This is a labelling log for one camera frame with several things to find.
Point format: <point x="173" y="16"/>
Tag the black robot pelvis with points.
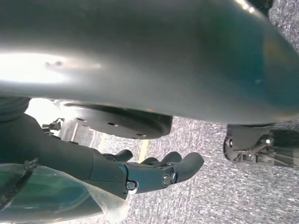
<point x="121" y="123"/>

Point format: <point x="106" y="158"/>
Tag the silver robot body shell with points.
<point x="140" y="61"/>

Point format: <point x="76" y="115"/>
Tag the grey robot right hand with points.
<point x="69" y="160"/>

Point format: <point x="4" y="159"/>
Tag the yellow floor tape outline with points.
<point x="143" y="151"/>

